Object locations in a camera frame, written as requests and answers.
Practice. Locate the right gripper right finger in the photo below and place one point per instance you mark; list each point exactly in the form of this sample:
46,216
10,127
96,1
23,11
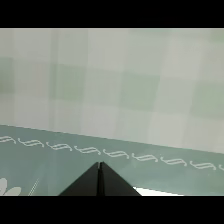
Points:
115,184

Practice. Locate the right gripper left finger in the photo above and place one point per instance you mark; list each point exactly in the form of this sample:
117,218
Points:
87,184

